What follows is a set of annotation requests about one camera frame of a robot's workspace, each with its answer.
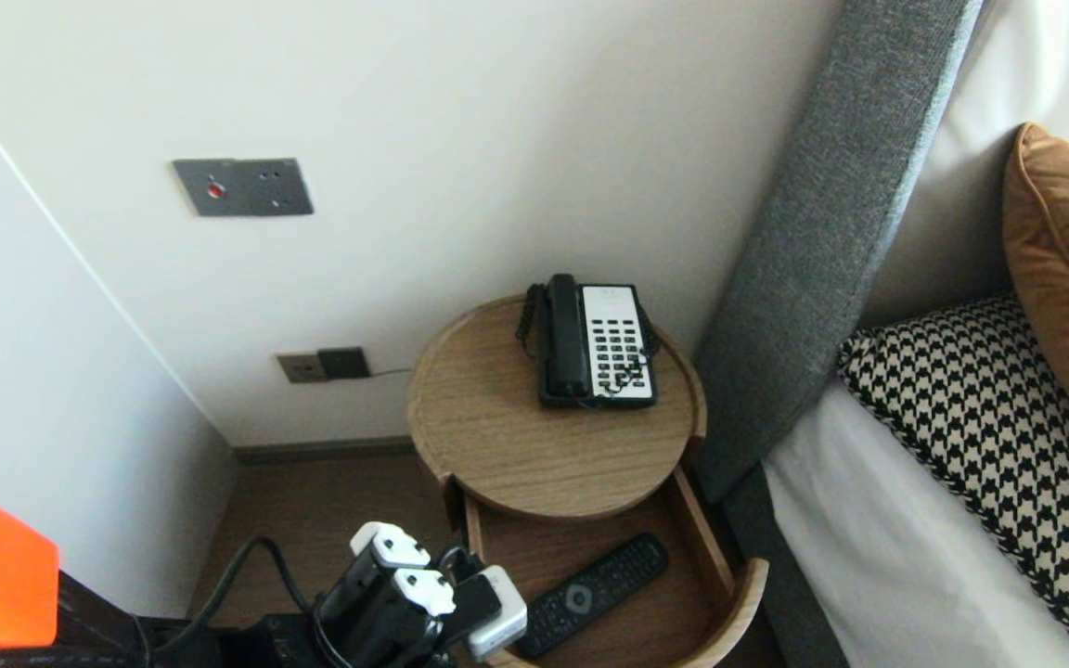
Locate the black and white desk telephone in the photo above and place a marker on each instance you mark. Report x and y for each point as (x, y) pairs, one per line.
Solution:
(618, 343)

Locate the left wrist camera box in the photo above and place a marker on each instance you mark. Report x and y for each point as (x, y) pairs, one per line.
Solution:
(497, 617)

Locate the black white-capped left gripper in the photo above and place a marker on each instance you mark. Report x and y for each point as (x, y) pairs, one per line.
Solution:
(377, 612)

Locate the grey wall switch panel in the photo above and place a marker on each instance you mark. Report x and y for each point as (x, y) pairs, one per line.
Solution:
(242, 186)

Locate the black TV remote control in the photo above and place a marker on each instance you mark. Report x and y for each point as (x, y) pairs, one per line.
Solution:
(590, 594)

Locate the grey fabric headboard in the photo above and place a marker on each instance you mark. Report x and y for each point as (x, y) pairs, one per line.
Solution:
(822, 232)

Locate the brown wooden baseboard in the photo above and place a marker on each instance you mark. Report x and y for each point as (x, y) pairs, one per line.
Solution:
(330, 450)

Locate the beige wall socket plate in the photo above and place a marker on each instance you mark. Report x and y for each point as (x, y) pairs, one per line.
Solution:
(300, 368)

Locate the dark grey wall power socket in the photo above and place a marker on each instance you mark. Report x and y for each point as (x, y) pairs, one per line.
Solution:
(344, 362)

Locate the round wooden bedside table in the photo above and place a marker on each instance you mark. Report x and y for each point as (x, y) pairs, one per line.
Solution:
(534, 445)
(544, 557)

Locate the black white houndstooth pillow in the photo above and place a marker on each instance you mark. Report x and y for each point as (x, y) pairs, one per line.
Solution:
(989, 417)

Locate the grey upholstered bed frame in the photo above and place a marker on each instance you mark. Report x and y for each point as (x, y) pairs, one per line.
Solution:
(776, 575)

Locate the black telephone handset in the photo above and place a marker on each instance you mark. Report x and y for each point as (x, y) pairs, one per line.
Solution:
(564, 334)

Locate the white bed pillow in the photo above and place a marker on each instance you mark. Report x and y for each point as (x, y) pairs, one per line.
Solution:
(1045, 65)

